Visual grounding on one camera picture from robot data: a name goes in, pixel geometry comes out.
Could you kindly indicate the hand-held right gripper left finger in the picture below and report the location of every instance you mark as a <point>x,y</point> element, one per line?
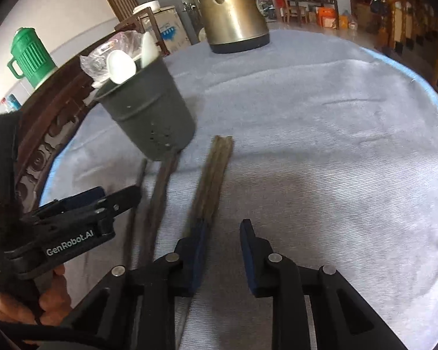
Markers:
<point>199,235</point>

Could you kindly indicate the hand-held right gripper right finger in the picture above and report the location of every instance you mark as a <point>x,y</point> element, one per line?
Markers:
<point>246,248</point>

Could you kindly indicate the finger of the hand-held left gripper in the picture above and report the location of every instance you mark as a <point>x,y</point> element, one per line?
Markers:
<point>84,197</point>
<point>126,197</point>

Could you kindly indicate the dark wooden chopstick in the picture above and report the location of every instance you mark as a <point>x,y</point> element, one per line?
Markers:
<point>205,182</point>
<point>133,226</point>
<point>161,207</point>
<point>215,182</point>
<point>154,207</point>

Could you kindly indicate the grey perforated utensil holder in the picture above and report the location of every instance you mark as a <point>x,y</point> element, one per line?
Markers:
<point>149,109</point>

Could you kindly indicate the person's left hand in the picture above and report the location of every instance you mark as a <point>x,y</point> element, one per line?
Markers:
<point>53,291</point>

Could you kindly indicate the carved wooden side table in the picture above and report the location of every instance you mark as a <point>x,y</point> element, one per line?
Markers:
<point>54,124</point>

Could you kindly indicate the grey towel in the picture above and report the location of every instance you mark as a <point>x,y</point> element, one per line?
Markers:
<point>314,153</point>

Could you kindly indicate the clear water bottle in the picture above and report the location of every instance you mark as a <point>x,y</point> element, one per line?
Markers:
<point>14,102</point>

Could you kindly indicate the clear plastic bag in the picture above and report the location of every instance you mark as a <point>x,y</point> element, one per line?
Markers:
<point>95,60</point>

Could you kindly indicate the green thermos flask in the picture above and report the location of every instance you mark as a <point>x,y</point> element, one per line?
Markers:
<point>31,56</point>

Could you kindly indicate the brass electric kettle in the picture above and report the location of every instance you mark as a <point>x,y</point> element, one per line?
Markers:
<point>233,14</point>

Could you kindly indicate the light blue table cover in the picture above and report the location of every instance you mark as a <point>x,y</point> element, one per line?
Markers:
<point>423,84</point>

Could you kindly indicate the orange box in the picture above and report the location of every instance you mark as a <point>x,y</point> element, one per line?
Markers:
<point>327,18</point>

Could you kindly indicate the clear water jug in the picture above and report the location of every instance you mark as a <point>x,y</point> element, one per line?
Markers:
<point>348,20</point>

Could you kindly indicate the dark wooden dining table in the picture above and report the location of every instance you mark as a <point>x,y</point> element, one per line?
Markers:
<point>310,2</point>

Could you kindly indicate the wooden stair railing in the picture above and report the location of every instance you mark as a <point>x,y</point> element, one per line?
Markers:
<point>412,25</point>

